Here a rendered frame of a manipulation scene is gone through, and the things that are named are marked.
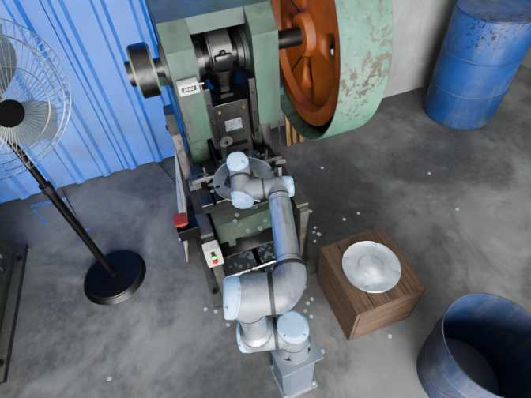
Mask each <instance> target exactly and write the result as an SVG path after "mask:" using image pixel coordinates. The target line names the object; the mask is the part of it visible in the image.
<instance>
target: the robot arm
mask: <svg viewBox="0 0 531 398"><path fill-rule="evenodd" d="M226 164H227V166H228V169H229V171H230V176H227V178H226V179H225V182H224V185H225V186H226V187H228V188H231V196H232V204H233V205H234V206H235V207H236V208H249V207H251V206H252V205H253V203H254V201H258V202H260V201H261V200H263V199H268V200H269V213H270V219H271V227H272V233H273V245H274V253H275V259H276V263H275V264H274V265H273V272H264V273H256V274H248V275H241V276H237V275H234V276H229V277H226V278H224V280H223V303H224V318H225V319H226V320H234V319H236V320H237V321H238V324H237V327H236V335H237V341H238V345H239V349H240V350H241V352H243V353H251V352H256V351H269V350H276V353H277V355H278V357H279V358H280V359H281V360H282V361H283V362H285V363H287V364H289V365H298V364H300V363H302V362H304V361H306V360H307V358H308V357H309V355H310V353H311V338H310V337H309V326H308V323H307V319H306V318H305V317H304V316H303V315H302V314H301V313H299V312H297V311H294V310H290V309H291V308H292V307H293V306H294V305H295V304H296V303H297V302H298V301H299V299H300V297H301V296H302V294H303V291H304V288H305V285H306V281H307V270H306V265H305V262H304V260H302V259H301V258H300V253H299V245H298V240H297V236H296V227H295V223H294V218H293V213H292V205H291V200H290V197H292V196H293V195H294V193H295V190H294V182H293V178H292V177H291V176H278V177H271V178H258V177H255V176H254V172H253V170H252V168H251V166H250V163H249V160H248V158H247V157H246V156H245V154H244V153H242V152H232V153H231V154H230V155H229V156H228V158H227V160H226ZM273 314H282V315H280V316H279V317H266V315H273Z"/></svg>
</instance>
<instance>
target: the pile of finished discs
mask: <svg viewBox="0 0 531 398"><path fill-rule="evenodd" d="M342 269H343V272H344V274H345V276H346V278H347V279H348V281H349V282H350V283H351V284H352V285H354V286H355V287H357V288H359V289H360V290H362V291H366V292H370V293H381V292H385V291H386V290H390V289H391V288H393V287H394V286H395V285H396V284H397V282H398V281H399V279H400V276H401V264H400V261H399V260H398V258H397V256H396V255H395V254H394V252H393V251H392V250H390V249H389V248H387V247H386V246H384V245H382V244H380V243H374V242H369V241H366V242H358V243H355V244H353V245H351V246H350V247H349V248H348V249H347V250H346V251H345V253H344V255H343V258H342Z"/></svg>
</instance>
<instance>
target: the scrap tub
mask: <svg viewBox="0 0 531 398"><path fill-rule="evenodd" d="M416 368H417V373H418V377H419V380H420V383H421V385H422V387H423V389H424V391H425V392H426V394H427V395H428V397H429V398H531V313H530V312H529V311H528V310H527V309H525V308H524V307H522V306H520V305H518V304H517V303H516V302H513V301H511V300H509V299H508V298H504V297H502V296H499V295H493V294H489V293H481V292H478V293H470V294H467V295H463V296H461V297H458V298H456V299H455V300H454V301H453V302H452V303H451V304H450V305H449V306H448V307H447V309H446V311H445V313H444V315H443V316H442V317H441V318H440V319H439V320H438V321H437V323H436V324H435V327H434V329H433V332H431V334H430V335H429V336H428V338H427V339H426V341H425V344H424V346H423V347H422V349H421V350H420V353H419V355H418V358H417V364H416Z"/></svg>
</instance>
